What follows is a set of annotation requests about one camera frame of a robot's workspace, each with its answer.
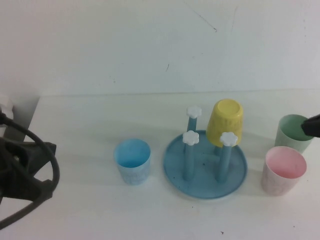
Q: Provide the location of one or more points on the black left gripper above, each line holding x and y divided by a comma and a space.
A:
25, 162

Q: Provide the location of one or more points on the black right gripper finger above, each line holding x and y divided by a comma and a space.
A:
312, 127

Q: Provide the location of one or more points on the yellow plastic cup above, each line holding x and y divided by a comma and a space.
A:
225, 125

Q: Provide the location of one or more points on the green plastic cup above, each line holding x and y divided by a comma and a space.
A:
282, 142

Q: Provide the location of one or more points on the pink plastic cup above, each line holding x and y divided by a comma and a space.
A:
275, 185

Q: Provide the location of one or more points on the blue plastic cup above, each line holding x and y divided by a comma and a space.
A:
135, 175

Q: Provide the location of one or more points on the blue cup stand white caps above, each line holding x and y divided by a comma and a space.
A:
200, 185

